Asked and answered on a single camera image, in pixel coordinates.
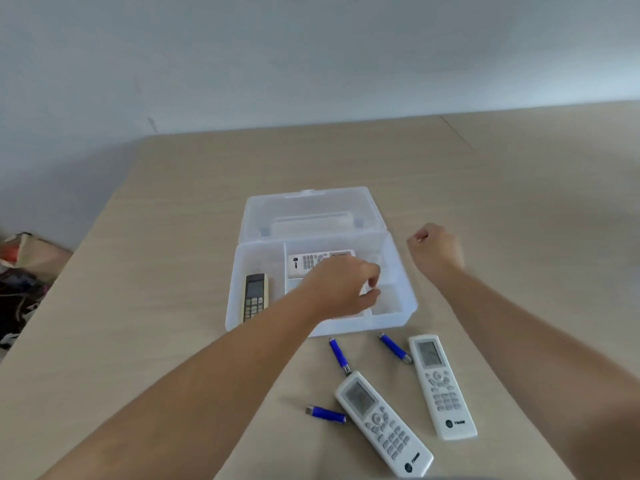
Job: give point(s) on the person's left hand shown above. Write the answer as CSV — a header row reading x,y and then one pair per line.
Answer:
x,y
336,284

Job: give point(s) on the person's right hand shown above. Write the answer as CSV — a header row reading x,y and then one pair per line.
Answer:
x,y
440,250

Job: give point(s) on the person's left fingers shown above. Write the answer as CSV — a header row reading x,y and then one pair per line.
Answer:
x,y
371,277

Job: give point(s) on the person's right fingers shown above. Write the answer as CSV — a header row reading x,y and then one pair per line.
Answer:
x,y
417,237

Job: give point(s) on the person's left forearm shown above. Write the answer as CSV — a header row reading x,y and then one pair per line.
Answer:
x,y
210,379

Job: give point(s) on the person's right forearm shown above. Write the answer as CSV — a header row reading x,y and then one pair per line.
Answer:
x,y
530,354

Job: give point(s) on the clear divider tray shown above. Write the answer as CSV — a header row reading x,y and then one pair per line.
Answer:
x,y
387,294

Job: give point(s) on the white remote control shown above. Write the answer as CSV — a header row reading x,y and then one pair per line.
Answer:
x,y
382,424
442,389
310,261

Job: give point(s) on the blue battery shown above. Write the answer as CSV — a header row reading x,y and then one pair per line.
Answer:
x,y
340,355
326,414
395,348

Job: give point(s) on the clear plastic storage box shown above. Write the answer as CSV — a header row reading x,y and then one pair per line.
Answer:
x,y
310,219

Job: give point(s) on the beige and black remote control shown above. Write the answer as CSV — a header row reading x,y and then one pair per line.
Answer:
x,y
255,294

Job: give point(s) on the tan paper bag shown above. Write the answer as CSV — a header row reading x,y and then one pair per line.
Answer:
x,y
35,252

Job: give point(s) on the dark pile of clutter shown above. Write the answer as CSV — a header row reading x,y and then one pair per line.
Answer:
x,y
17,304

